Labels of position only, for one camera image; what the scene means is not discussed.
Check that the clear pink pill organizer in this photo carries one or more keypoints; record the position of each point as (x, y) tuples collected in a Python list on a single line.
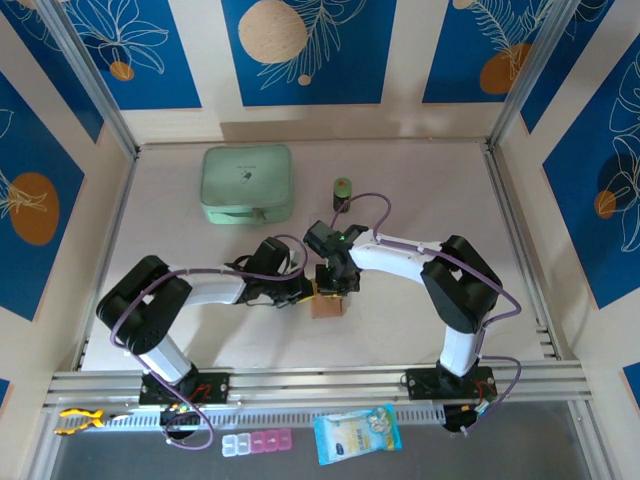
[(255, 442)]

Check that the yellow black pliers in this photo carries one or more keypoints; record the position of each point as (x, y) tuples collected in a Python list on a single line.
[(80, 419)]

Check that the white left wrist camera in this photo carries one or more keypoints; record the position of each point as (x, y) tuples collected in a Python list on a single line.
[(299, 260)]

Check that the aluminium front rail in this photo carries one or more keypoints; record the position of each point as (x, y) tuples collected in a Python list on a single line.
[(310, 382)]

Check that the mint green zip pouch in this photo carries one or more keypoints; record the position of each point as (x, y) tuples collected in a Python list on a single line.
[(245, 180)]

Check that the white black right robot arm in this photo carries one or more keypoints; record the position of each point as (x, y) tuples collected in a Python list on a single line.
[(390, 260)]

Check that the green supplement bottle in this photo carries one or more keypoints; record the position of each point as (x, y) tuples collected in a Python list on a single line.
[(341, 192)]

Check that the tan leather card holder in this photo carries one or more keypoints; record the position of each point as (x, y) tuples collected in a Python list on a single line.
[(327, 307)]

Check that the aluminium side rail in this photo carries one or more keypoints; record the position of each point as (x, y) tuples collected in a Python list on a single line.
[(525, 250), (107, 260)]

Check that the aluminium frame post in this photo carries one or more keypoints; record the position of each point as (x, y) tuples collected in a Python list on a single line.
[(85, 75), (530, 70)]

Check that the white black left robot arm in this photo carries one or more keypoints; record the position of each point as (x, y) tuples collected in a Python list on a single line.
[(210, 292)]

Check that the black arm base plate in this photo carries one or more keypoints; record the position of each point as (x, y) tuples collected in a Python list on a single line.
[(425, 385), (215, 387)]

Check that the blue wet wipes packet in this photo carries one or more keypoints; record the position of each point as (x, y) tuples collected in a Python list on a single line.
[(357, 435)]

